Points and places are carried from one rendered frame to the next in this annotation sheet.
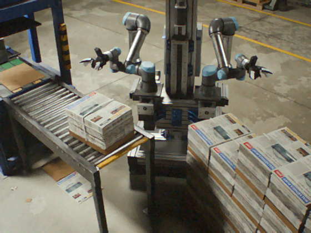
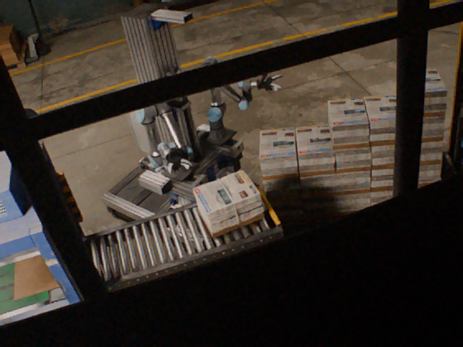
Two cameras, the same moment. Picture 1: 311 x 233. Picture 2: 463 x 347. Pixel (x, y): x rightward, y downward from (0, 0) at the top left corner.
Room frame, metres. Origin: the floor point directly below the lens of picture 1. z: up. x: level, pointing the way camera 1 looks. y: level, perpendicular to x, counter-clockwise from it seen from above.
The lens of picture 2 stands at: (0.43, 2.56, 3.26)
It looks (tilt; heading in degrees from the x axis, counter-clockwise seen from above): 38 degrees down; 305
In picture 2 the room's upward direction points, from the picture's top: 11 degrees counter-clockwise
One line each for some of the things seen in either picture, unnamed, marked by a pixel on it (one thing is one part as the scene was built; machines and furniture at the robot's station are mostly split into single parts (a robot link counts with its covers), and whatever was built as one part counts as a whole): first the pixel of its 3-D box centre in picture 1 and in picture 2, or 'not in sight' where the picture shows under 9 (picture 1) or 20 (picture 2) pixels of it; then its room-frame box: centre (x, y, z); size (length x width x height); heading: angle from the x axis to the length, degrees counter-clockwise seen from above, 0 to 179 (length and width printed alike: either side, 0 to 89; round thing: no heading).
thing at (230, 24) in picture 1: (225, 49); (214, 87); (2.67, -0.54, 1.19); 0.15 x 0.12 x 0.55; 108
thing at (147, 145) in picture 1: (94, 108); (170, 218); (2.51, 0.52, 0.74); 1.34 x 0.05 x 0.12; 46
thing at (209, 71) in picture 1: (209, 74); (215, 117); (2.63, -0.41, 0.98); 0.13 x 0.12 x 0.14; 108
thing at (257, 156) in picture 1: (275, 161); (347, 123); (1.59, -0.69, 0.95); 0.38 x 0.29 x 0.23; 116
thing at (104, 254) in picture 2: (36, 95); (105, 259); (2.70, 1.07, 0.77); 0.47 x 0.05 x 0.05; 136
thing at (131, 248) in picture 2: (48, 102); (131, 251); (2.56, 0.93, 0.77); 0.47 x 0.05 x 0.05; 136
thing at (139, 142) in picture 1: (123, 152); (268, 205); (1.86, 0.23, 0.81); 0.43 x 0.03 x 0.02; 136
